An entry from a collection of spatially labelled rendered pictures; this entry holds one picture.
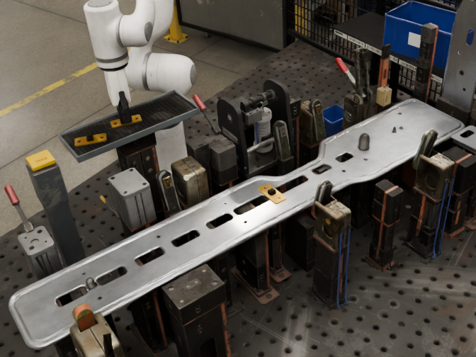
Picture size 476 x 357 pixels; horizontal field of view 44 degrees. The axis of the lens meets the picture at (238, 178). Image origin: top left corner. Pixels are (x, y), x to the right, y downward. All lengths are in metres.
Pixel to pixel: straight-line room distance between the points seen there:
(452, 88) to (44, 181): 1.27
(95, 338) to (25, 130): 2.92
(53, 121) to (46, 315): 2.77
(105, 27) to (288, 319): 0.91
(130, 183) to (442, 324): 0.91
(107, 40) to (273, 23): 2.75
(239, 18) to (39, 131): 1.60
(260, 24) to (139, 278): 3.05
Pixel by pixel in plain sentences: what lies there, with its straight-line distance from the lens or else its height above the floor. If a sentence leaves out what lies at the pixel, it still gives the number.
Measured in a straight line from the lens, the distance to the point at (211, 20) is 4.54.
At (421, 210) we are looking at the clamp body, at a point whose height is 0.86.
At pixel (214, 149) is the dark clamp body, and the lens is 1.64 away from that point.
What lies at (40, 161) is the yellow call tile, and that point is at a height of 1.16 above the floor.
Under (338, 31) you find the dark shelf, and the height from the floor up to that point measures 1.02.
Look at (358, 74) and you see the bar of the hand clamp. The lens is 1.85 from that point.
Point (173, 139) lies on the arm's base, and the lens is 1.98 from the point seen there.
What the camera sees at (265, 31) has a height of 0.27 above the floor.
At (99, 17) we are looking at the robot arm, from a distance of 1.48.
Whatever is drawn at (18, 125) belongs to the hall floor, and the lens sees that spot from 4.15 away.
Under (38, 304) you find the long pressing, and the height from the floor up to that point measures 1.00.
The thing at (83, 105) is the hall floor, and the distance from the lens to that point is 4.18.
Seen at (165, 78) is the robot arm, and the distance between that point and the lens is 1.83.
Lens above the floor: 2.02
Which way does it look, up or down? 38 degrees down
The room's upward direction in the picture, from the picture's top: 5 degrees counter-clockwise
